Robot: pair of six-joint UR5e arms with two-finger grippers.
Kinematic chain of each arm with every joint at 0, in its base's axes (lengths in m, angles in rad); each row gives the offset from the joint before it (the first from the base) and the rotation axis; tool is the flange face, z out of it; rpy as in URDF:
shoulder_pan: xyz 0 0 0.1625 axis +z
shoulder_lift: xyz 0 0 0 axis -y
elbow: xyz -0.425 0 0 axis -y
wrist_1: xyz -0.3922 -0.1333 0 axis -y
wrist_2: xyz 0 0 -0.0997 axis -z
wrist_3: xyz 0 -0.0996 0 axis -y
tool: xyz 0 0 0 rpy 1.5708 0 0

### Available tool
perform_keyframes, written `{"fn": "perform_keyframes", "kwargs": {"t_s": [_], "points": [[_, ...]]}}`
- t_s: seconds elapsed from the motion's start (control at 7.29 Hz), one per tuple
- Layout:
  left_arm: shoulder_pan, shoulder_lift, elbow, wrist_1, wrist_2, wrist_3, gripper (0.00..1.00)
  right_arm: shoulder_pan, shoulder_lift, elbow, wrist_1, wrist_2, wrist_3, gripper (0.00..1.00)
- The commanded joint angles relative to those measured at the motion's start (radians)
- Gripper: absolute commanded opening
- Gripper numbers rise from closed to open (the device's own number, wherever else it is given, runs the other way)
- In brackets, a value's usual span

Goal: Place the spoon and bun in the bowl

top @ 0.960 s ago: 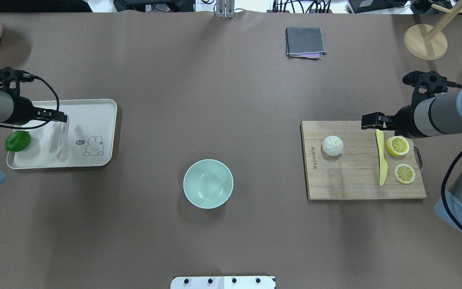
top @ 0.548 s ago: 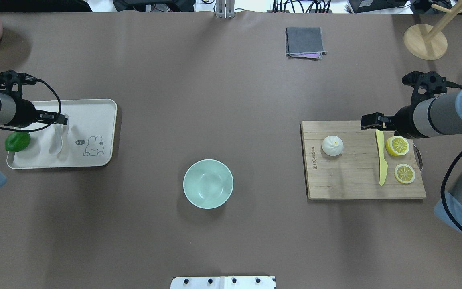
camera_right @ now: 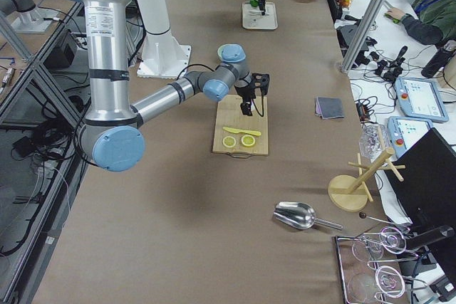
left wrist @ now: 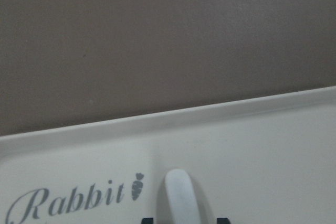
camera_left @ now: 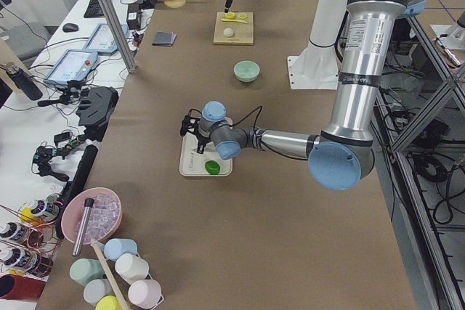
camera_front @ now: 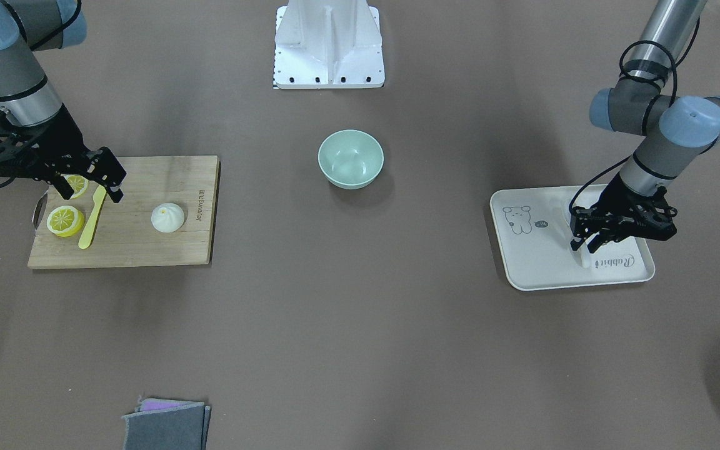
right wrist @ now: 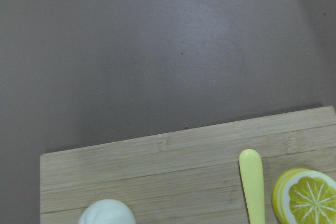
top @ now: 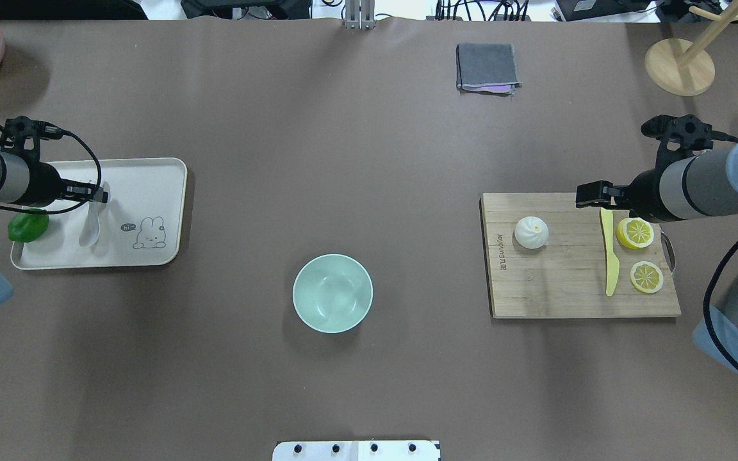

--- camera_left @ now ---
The mint green bowl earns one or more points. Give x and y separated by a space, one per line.
246 71

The pink ice bowl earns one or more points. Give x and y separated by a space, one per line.
105 215

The cream rabbit tray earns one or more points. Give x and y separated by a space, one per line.
192 163

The yellow plastic knife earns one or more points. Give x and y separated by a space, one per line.
233 20

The green lime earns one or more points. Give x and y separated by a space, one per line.
212 167

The bamboo cutting board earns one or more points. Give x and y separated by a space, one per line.
244 33

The grey folded cloth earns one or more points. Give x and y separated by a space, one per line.
164 38

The black plastic device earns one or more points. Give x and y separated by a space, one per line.
95 109

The steel tube with black cap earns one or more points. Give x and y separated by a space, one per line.
88 205

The far teach pendant tablet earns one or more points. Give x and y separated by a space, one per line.
101 40

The teach pendant tablet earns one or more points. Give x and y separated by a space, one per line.
101 40
74 65

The light blue cup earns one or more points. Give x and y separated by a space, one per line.
116 247

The black keyboard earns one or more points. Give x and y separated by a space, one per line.
93 10

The white cup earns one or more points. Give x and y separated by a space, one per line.
132 268

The wooden stick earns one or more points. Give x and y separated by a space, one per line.
114 285

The near teach pendant tablet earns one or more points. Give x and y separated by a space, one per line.
74 65

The pink cup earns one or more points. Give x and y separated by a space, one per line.
145 294

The black computer mouse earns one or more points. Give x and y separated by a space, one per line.
70 28

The mint green cup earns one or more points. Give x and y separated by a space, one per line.
84 270

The grey cup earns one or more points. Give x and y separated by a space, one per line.
95 290

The yellow cup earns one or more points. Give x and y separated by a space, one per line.
109 302

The aluminium frame post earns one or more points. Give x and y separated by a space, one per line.
118 34

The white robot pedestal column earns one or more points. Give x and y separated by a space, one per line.
325 27

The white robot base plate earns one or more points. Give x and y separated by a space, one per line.
313 72

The white wire cup rack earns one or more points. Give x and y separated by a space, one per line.
144 292

